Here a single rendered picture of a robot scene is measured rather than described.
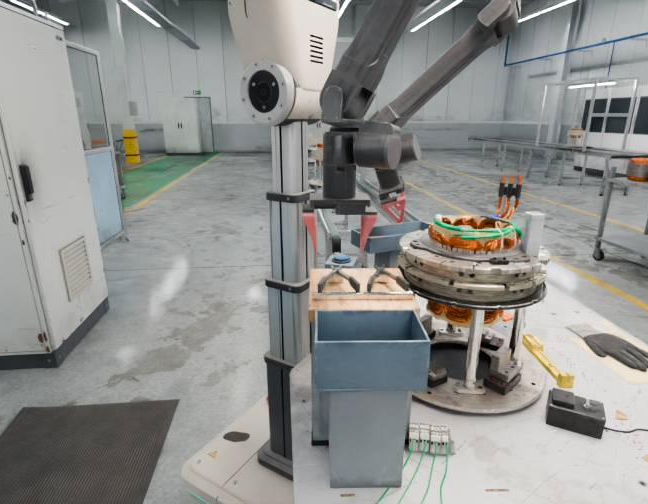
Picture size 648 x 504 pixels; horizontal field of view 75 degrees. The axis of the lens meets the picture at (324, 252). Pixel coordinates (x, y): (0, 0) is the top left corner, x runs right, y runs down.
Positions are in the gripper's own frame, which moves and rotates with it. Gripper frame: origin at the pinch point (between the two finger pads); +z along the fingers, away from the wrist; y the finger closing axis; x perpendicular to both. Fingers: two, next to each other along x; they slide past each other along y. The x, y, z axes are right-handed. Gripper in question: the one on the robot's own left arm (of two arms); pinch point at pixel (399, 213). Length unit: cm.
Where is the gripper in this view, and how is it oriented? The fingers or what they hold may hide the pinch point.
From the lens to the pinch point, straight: 122.4
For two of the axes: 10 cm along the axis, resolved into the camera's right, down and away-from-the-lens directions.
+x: -9.2, 2.4, 2.9
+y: 1.5, -4.8, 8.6
